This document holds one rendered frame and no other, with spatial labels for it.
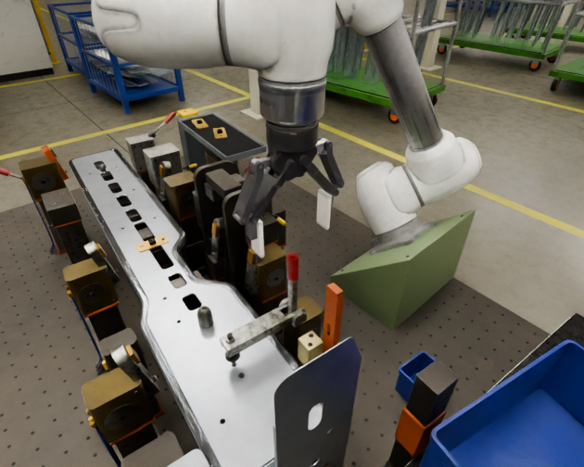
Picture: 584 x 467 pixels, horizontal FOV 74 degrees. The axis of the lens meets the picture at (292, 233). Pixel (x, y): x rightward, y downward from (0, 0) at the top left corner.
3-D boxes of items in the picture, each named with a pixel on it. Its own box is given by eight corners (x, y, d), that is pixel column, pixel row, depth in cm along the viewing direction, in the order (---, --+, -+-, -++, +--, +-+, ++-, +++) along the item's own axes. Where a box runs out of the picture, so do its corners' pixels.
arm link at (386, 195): (374, 231, 143) (348, 177, 142) (422, 209, 138) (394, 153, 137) (373, 239, 127) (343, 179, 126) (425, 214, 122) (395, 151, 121)
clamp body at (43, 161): (47, 247, 154) (7, 163, 132) (84, 235, 160) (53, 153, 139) (51, 258, 148) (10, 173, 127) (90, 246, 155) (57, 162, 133)
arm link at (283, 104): (245, 71, 52) (247, 116, 56) (283, 88, 46) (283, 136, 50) (299, 62, 56) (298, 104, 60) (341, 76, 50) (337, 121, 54)
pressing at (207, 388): (58, 163, 148) (57, 159, 147) (120, 148, 159) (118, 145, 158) (228, 507, 58) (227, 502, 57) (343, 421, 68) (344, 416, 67)
